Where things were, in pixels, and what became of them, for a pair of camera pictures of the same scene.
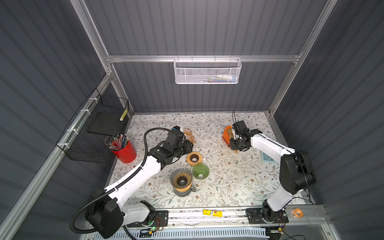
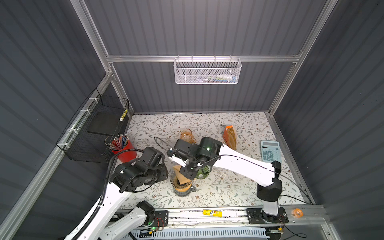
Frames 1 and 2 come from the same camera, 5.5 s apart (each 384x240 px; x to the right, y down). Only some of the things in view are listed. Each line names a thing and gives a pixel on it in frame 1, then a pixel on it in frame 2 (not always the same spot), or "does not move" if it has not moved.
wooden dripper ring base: (186, 188) does not move
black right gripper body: (235, 144) -> (190, 168)
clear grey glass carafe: (185, 193) does not move
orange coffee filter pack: (229, 133) does not move
